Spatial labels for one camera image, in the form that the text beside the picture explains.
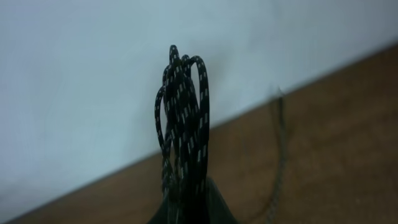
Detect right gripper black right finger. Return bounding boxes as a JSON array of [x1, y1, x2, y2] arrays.
[[206, 177, 238, 224]]

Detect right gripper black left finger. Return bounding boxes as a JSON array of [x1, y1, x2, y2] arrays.
[[147, 200, 174, 224]]

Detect black white braided cable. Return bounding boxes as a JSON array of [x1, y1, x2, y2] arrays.
[[154, 44, 289, 224]]

